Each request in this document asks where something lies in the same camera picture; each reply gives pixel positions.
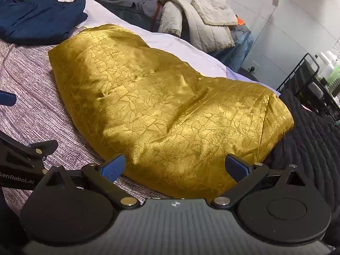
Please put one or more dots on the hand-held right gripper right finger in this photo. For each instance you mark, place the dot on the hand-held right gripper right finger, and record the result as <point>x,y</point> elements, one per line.
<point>236,168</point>

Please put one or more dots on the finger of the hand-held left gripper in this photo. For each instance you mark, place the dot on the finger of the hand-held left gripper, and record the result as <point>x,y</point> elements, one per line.
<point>29,151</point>
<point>7,98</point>

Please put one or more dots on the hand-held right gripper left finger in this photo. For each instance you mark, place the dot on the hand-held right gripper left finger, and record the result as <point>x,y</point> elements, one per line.
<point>114,169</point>

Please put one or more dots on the yellow patterned cloth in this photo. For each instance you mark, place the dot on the yellow patterned cloth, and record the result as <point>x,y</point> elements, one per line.
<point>159,106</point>

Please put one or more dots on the lavender sheet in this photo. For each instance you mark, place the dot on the lavender sheet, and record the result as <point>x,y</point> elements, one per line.
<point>170,41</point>

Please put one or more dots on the pile of clothes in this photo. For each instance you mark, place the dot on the pile of clothes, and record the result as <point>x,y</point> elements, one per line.
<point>207,24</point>

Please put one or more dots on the mauve striped bed blanket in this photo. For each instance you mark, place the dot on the mauve striped bed blanket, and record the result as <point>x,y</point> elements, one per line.
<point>26,79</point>

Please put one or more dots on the black quilted blanket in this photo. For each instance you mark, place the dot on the black quilted blanket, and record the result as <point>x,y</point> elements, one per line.
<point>313,143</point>

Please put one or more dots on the navy blue garment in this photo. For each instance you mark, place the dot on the navy blue garment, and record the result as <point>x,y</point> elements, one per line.
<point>39,18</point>

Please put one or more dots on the blue denim garment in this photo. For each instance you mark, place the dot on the blue denim garment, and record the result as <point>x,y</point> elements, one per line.
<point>239,50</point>

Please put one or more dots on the green bottle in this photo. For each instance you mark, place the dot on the green bottle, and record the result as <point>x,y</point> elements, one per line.
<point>334,78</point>

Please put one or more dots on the white bottle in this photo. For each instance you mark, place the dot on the white bottle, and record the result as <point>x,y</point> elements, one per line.
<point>327,61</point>

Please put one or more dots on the orange cloth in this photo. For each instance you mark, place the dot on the orange cloth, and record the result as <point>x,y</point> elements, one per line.
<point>241,21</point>

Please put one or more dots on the wall socket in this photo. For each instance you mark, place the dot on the wall socket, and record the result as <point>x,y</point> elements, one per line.
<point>253,67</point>

